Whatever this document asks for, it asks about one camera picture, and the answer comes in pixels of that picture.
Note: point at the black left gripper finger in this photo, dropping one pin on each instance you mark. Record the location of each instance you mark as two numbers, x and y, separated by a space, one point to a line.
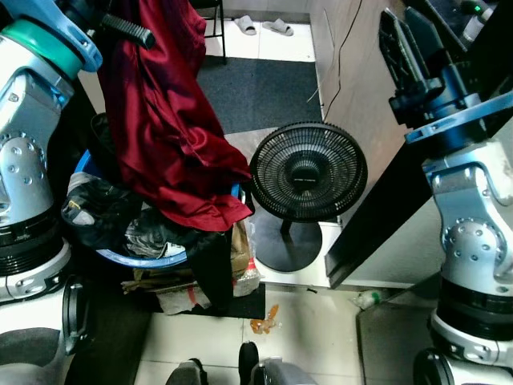
132 34

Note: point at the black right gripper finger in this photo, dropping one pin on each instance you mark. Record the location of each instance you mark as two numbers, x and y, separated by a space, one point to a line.
401 56
433 52

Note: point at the dark red satin cloth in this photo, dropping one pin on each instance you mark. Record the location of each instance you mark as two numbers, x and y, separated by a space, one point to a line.
168 120

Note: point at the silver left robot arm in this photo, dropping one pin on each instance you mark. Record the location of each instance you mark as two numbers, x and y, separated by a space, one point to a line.
28 120

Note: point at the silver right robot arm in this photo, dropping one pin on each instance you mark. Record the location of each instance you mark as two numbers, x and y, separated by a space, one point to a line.
473 233

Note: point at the dark clothes pile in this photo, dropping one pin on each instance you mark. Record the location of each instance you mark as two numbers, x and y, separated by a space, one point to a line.
104 212

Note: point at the black metal chair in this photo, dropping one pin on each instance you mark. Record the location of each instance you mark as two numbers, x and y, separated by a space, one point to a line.
220 32

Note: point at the grey slipper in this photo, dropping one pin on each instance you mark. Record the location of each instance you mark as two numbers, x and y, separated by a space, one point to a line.
279 27
244 26

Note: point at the dark grey floor mat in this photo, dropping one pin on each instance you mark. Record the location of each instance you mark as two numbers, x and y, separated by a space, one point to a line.
256 92

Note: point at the black round floor fan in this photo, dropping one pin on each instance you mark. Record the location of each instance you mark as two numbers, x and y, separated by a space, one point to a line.
309 172

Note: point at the clear plastic bottle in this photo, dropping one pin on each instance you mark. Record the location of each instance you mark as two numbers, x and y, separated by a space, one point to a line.
370 300

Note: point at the blue plastic wash basin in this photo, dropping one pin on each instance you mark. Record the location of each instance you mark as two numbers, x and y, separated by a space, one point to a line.
152 260

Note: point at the brown paper bag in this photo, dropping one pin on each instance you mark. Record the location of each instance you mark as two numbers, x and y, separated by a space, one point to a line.
240 253

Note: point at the black hanging cloth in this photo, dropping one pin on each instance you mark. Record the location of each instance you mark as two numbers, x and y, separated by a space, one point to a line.
212 273

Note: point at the orange snack wrapper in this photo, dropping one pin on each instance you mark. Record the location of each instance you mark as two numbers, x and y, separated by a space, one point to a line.
266 323

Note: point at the robot right leg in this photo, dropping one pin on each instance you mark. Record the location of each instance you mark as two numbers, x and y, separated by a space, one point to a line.
276 373

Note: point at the robot leg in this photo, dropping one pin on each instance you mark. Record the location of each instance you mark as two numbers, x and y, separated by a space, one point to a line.
276 373
188 375

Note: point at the robot left leg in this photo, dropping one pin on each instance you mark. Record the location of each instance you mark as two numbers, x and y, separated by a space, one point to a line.
188 375

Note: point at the light blue right wrist camera mount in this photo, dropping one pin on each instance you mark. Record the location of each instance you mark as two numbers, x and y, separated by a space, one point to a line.
473 112

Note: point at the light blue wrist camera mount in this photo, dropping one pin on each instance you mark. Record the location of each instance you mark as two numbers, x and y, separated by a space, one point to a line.
48 20
473 112

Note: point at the light blue left wrist camera mount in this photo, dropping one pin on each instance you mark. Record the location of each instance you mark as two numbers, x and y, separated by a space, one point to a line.
48 20

